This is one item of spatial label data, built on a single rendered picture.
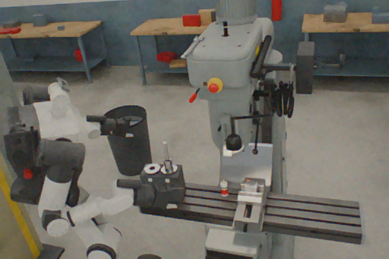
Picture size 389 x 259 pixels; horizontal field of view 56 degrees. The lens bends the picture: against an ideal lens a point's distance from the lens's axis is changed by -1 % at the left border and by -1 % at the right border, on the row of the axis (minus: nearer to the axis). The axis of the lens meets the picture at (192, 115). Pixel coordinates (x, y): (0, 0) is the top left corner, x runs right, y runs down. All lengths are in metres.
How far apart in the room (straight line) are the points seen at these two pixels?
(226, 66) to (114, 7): 5.39
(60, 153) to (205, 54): 0.65
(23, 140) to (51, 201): 0.25
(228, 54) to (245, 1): 0.40
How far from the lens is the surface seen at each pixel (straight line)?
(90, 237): 1.85
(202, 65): 1.46
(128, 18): 6.66
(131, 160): 3.86
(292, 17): 5.92
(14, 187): 1.80
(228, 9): 1.76
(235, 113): 1.68
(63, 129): 1.44
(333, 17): 5.38
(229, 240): 2.08
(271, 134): 2.25
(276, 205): 2.11
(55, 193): 1.40
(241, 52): 1.43
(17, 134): 1.44
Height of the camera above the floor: 2.37
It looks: 29 degrees down
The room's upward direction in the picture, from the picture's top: 7 degrees counter-clockwise
